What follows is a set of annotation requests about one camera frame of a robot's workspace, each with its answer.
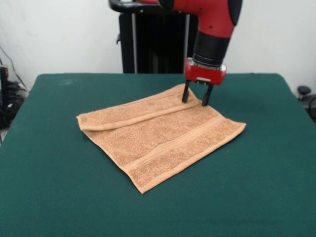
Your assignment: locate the black electronics box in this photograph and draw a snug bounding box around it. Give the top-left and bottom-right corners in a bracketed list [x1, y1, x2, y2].
[0, 65, 10, 107]

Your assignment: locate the dark green table cloth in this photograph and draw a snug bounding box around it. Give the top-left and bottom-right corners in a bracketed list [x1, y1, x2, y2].
[0, 72, 316, 237]

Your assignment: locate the black cable bundle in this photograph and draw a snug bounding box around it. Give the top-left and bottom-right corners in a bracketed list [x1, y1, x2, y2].
[6, 80, 28, 101]

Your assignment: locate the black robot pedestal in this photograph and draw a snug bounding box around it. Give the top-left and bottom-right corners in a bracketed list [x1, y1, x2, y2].
[108, 0, 201, 74]

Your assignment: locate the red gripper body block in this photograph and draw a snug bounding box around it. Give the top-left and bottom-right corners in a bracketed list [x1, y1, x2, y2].
[184, 57, 227, 86]

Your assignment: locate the grey cable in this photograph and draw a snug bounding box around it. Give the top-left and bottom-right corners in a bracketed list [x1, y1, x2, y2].
[0, 45, 28, 90]

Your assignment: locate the tan terry towel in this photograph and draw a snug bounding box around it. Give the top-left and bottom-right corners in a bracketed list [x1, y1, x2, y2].
[76, 83, 247, 195]

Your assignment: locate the black office chair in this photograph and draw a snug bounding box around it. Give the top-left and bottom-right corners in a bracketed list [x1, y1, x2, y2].
[297, 85, 316, 123]

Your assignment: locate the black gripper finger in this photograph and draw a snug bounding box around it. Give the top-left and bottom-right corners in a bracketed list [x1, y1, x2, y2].
[201, 84, 214, 107]
[181, 80, 191, 104]

